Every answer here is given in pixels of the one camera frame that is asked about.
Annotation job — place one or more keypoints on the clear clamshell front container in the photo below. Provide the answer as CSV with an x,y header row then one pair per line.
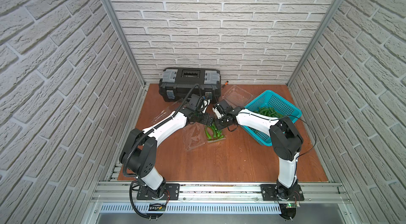
x,y
194,136

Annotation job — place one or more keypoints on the teal plastic basket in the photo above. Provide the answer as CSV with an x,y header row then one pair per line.
x,y
266,101

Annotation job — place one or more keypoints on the right corner metal post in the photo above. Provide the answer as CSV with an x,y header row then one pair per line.
x,y
317,35

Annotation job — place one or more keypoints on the corner metal post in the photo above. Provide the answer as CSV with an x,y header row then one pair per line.
x,y
123,39
317,35

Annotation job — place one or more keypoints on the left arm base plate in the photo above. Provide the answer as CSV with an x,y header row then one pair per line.
x,y
146,193

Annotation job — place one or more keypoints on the clear clamshell container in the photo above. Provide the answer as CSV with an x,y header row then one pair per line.
x,y
194,136
237,97
166,112

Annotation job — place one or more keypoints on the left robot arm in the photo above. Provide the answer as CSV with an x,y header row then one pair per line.
x,y
138,156

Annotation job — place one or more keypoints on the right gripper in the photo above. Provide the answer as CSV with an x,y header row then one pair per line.
x,y
218,126

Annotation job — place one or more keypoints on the aluminium front rail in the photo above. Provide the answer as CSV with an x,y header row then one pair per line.
x,y
224,192

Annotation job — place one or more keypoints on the left corner metal post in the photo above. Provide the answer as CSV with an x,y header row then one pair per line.
x,y
123,39

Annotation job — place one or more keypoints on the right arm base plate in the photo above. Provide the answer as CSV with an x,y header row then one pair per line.
x,y
277,192

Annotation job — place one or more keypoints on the black plastic toolbox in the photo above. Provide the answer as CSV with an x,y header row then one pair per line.
x,y
177,81

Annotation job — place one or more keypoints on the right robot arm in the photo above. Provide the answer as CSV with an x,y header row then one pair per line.
x,y
286,142

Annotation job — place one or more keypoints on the green peppers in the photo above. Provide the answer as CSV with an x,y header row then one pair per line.
x,y
269,112

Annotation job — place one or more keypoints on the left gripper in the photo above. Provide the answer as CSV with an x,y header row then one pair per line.
x,y
203,119

